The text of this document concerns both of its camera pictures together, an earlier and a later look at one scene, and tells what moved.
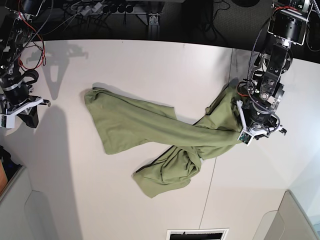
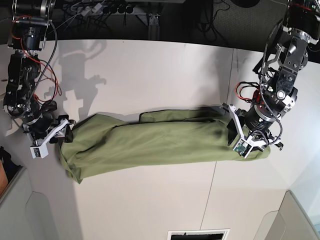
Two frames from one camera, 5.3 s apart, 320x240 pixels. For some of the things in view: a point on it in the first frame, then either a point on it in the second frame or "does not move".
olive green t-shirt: (123, 119) → (103, 144)
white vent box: (198, 234) does not move
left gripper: (15, 98) → (48, 129)
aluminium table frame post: (153, 27) does not move
